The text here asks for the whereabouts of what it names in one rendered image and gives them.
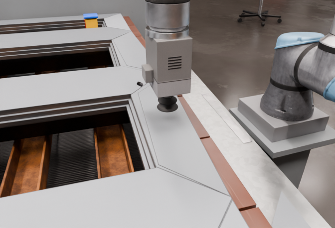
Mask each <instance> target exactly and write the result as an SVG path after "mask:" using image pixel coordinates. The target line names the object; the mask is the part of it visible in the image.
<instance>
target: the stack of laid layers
mask: <svg viewBox="0 0 335 228"><path fill-rule="evenodd" d="M97 22H98V27H107V26H106V23H105V20H104V19H97ZM80 28H86V26H85V20H72V21H57V22H41V23H26V24H10V25H0V34H10V33H24V32H38V31H52V30H66V29H80ZM106 50H109V52H110V56H111V59H112V62H113V66H114V67H117V66H124V67H129V68H133V69H137V70H141V71H142V69H140V68H135V67H131V66H127V65H126V63H125V62H124V60H123V58H122V56H121V54H120V52H119V50H118V49H117V47H116V45H115V43H114V41H113V39H112V40H100V41H88V42H76V43H64V44H52V45H39V46H28V47H16V48H3V49H0V60H7V59H18V58H29V57H40V56H51V55H62V54H73V53H84V52H95V51H106ZM149 85H150V84H149V83H147V84H145V85H144V86H142V87H141V88H140V89H138V90H137V91H135V92H134V93H133V94H129V95H121V96H113V97H106V98H98V99H90V100H82V101H75V102H67V103H59V104H51V105H43V106H36V107H28V108H20V109H13V110H5V111H0V128H4V127H11V126H18V125H25V124H32V123H39V122H47V121H54V120H61V119H68V118H75V117H82V116H89V115H96V114H106V113H113V112H120V111H127V113H128V117H129V120H130V123H131V127H132V130H133V133H134V137H135V140H136V144H137V147H138V150H139V154H140V157H141V160H142V164H143V167H144V170H147V169H152V168H157V167H158V168H160V169H163V170H166V171H168V172H171V173H173V174H176V175H178V176H181V177H183V178H186V179H188V180H191V179H189V178H187V177H184V176H182V175H180V174H177V173H175V172H173V171H171V170H168V169H166V168H164V167H162V166H159V165H158V162H157V158H156V155H155V151H154V148H153V144H152V141H151V137H150V134H149V130H148V127H147V123H146V120H145V116H144V113H143V109H142V106H141V102H140V99H139V96H138V92H140V91H141V90H143V89H145V88H146V87H148V86H149ZM191 181H193V182H196V181H194V180H191ZM196 183H198V182H196ZM198 184H200V183H198ZM201 185H203V184H201ZM203 186H205V185H203ZM206 187H207V186H206Z"/></svg>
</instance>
